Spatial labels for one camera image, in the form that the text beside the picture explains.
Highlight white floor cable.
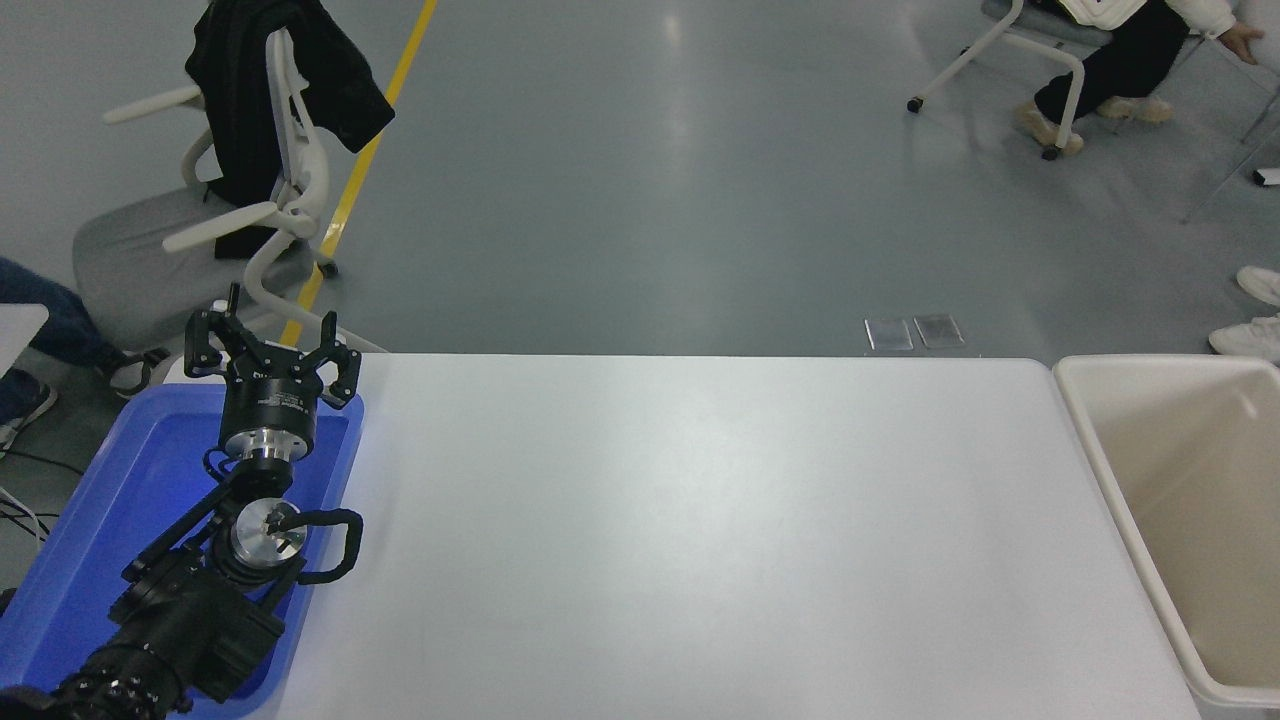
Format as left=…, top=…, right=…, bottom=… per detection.
left=0, top=487, right=53, bottom=542

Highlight large pale plastic bin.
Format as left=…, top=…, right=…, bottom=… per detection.
left=1053, top=356, right=1280, bottom=713

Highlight white frame wheeled chair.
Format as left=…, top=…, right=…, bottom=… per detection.
left=906, top=0, right=1119, bottom=162

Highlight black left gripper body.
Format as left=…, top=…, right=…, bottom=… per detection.
left=219, top=348, right=327, bottom=440

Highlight grey metal frame legs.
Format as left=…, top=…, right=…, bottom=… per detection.
left=1183, top=85, right=1280, bottom=227

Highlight white grey office chair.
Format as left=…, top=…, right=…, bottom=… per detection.
left=72, top=25, right=391, bottom=357

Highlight black floor cable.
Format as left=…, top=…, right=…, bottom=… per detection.
left=0, top=447, right=89, bottom=478

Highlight blue plastic tray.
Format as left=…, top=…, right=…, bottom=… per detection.
left=0, top=383, right=368, bottom=720

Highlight white side desk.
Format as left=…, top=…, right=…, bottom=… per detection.
left=0, top=302, right=50, bottom=379

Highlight black garment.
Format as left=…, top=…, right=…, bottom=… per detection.
left=184, top=0, right=397, bottom=261

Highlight person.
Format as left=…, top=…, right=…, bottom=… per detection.
left=1207, top=265, right=1280, bottom=365
left=1012, top=0, right=1267, bottom=157
left=0, top=257, right=173, bottom=453

